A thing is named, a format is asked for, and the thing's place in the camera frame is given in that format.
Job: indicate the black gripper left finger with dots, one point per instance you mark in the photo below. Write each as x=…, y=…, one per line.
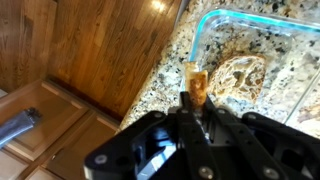
x=160, y=150

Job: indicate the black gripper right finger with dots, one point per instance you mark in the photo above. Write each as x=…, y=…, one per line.
x=260, y=150

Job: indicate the slice of brown bread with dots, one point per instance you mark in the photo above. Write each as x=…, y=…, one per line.
x=196, y=83
x=240, y=78

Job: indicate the wooden base cabinet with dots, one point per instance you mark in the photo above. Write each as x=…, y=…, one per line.
x=66, y=133

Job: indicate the clear glass baking dish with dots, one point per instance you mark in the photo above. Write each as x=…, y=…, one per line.
x=286, y=50

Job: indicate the grey hanging dish towel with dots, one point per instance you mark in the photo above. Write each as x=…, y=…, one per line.
x=16, y=125

